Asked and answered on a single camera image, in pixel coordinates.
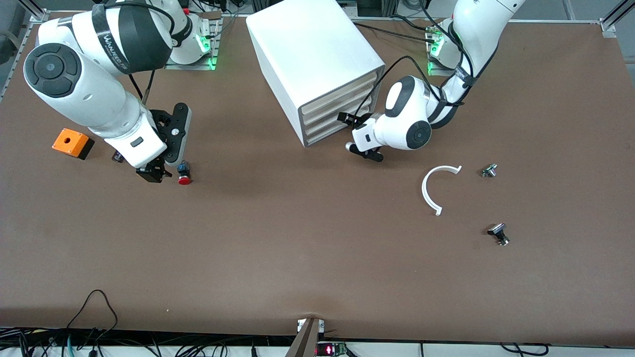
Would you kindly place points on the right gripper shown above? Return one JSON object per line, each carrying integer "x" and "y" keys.
{"x": 153, "y": 171}

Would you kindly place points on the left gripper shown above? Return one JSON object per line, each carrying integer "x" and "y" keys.
{"x": 353, "y": 119}

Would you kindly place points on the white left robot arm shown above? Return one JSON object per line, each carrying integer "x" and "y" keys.
{"x": 476, "y": 29}

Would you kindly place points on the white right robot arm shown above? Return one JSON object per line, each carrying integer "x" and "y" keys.
{"x": 79, "y": 99}

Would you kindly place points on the red mushroom push button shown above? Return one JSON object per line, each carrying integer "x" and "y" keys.
{"x": 184, "y": 173}

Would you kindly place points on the small chrome metal button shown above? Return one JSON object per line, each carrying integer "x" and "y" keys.
{"x": 489, "y": 170}

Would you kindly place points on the black square push button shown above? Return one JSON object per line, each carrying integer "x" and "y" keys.
{"x": 497, "y": 230}

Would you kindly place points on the small black connector block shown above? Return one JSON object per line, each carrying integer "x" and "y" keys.
{"x": 117, "y": 157}

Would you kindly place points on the brown angled bar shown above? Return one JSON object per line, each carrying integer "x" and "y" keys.
{"x": 305, "y": 342}

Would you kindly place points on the red LED display module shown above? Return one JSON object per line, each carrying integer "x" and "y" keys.
{"x": 330, "y": 350}

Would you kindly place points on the orange button enclosure box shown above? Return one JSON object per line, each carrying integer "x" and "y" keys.
{"x": 69, "y": 141}

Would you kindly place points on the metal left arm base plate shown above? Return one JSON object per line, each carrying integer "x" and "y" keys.
{"x": 436, "y": 72}

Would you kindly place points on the white semicircular plastic bracket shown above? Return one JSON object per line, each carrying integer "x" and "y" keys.
{"x": 424, "y": 191}

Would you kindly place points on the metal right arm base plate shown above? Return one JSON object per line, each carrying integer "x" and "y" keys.
{"x": 193, "y": 66}

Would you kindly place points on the aluminium frame profile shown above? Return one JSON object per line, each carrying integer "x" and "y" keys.
{"x": 607, "y": 26}
{"x": 38, "y": 17}

